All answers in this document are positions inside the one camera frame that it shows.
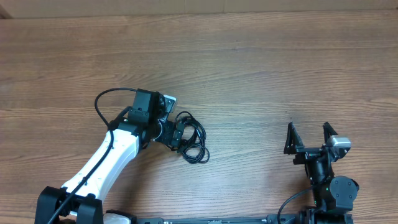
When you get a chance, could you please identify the black USB cable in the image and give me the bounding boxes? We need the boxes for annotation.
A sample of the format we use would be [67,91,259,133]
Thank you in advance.
[169,111,211,165]

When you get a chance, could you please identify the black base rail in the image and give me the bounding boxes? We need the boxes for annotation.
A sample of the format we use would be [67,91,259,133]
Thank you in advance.
[133,215,295,224]

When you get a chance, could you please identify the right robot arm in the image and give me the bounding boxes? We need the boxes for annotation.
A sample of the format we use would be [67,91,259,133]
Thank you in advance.
[277,122,359,224]

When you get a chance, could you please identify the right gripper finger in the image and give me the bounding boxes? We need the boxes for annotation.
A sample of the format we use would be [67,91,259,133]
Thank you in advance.
[284,122,304,155]
[323,122,338,146]

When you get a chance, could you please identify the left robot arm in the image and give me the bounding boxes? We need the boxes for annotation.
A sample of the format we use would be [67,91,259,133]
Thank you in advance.
[35,89,177,224]

